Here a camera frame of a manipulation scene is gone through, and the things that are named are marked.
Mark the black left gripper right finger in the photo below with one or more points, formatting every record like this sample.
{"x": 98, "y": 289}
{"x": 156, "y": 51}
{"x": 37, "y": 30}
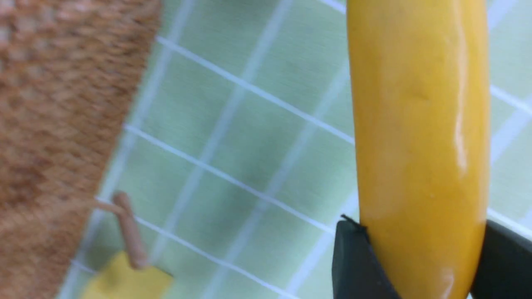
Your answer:
{"x": 505, "y": 267}

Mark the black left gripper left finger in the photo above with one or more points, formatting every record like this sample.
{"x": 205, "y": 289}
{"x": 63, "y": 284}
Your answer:
{"x": 356, "y": 272}

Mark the woven wicker basket green lining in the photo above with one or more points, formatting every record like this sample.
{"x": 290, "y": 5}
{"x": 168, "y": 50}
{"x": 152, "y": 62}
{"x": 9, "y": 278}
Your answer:
{"x": 69, "y": 73}

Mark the yellow banana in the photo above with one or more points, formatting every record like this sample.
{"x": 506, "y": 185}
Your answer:
{"x": 421, "y": 106}

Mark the yellow foam cube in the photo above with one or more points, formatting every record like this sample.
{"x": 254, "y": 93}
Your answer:
{"x": 118, "y": 280}

